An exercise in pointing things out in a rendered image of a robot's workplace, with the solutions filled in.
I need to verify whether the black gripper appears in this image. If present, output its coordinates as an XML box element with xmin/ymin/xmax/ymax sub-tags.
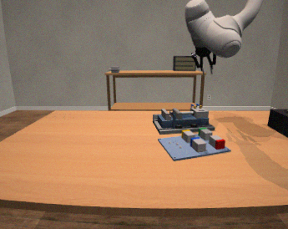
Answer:
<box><xmin>191</xmin><ymin>47</ymin><xmax>216</xmax><ymax>76</ymax></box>

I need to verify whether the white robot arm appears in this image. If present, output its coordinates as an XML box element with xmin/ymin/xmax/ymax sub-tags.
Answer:
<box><xmin>184</xmin><ymin>0</ymin><xmax>264</xmax><ymax>58</ymax></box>

